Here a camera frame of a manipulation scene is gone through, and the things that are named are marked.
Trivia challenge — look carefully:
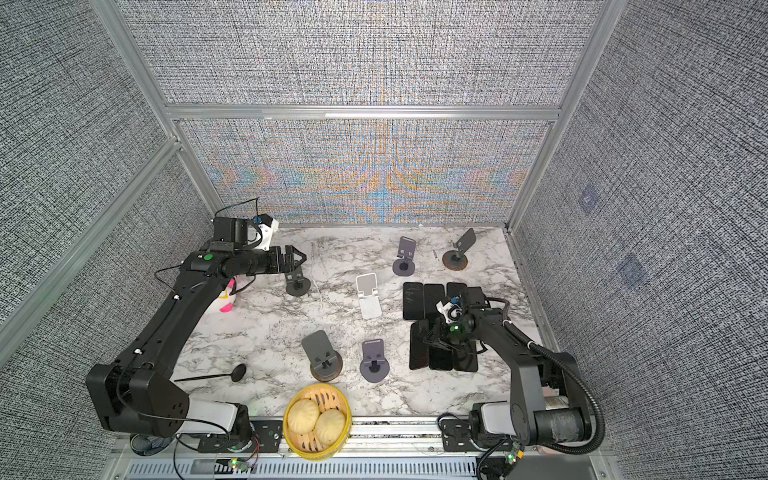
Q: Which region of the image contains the black ladle spoon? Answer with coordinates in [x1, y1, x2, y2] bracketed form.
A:
[176, 363, 247, 383]

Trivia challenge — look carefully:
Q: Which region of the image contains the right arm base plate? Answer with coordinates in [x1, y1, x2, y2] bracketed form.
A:
[438, 417, 481, 453]

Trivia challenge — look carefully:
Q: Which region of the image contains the purple round stand back centre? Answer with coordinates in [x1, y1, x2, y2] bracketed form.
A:
[392, 236, 417, 277]

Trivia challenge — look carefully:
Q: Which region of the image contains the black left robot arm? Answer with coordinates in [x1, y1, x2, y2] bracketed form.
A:
[85, 217, 307, 445]

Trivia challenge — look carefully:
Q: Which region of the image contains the steamed bun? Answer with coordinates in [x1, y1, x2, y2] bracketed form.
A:
[286, 398, 320, 435]
[314, 409, 346, 448]

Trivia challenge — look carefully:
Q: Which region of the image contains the white folding phone stand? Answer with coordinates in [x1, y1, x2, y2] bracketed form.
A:
[355, 273, 382, 320]

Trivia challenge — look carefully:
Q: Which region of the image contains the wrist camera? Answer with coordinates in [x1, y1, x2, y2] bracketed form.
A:
[436, 297, 463, 324]
[254, 214, 279, 251]

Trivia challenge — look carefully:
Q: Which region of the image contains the black phone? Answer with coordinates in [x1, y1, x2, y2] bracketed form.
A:
[424, 283, 445, 320]
[402, 282, 425, 321]
[452, 343, 478, 373]
[409, 320, 429, 371]
[445, 282, 467, 298]
[428, 347, 453, 371]

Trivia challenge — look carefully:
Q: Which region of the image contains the aluminium front rail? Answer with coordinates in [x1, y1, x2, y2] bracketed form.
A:
[107, 416, 625, 480]

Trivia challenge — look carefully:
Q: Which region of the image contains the pink white plush toy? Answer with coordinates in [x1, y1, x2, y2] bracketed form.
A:
[206, 279, 237, 313]

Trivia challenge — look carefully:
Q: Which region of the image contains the grey round stand back left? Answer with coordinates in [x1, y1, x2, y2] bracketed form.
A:
[284, 266, 312, 297]

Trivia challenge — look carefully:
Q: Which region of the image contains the left steamed bun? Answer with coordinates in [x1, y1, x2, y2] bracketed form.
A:
[286, 398, 320, 435]

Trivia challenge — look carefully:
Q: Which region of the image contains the brown round stand back right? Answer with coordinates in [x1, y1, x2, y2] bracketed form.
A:
[442, 228, 476, 271]

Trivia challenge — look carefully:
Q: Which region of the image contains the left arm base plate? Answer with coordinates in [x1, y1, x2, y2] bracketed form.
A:
[196, 419, 283, 454]

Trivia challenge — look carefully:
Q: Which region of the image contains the purple round stand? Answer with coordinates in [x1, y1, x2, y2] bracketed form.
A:
[360, 339, 390, 384]
[392, 236, 417, 277]

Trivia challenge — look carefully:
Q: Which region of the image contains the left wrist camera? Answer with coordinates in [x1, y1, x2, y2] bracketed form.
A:
[254, 214, 279, 251]

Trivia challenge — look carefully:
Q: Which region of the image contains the right steamed bun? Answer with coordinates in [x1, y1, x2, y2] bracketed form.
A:
[314, 409, 346, 448]

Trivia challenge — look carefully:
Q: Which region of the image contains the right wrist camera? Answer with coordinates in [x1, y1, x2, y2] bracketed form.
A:
[436, 297, 463, 324]

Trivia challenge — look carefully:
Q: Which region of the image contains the yellow bamboo steamer basket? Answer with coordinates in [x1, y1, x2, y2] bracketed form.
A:
[283, 383, 352, 461]

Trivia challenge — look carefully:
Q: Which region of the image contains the purple round stand front centre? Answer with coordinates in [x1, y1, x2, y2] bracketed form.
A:
[360, 339, 390, 384]

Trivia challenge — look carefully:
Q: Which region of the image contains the dark fluted cup tray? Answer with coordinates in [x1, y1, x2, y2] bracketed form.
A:
[129, 434, 172, 456]

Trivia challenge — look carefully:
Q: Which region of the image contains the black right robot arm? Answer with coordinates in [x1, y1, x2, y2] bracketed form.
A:
[424, 287, 605, 455]

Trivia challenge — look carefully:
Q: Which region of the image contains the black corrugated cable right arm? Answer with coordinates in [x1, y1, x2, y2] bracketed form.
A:
[497, 296, 606, 456]

